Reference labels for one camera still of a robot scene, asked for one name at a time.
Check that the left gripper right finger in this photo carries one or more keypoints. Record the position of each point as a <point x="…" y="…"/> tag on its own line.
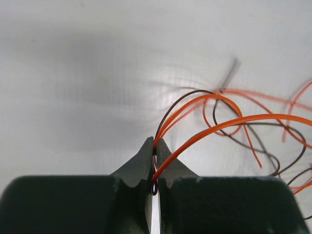
<point x="191" y="204"/>

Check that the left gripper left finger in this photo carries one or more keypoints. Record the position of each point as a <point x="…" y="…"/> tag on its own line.
<point x="119" y="203"/>

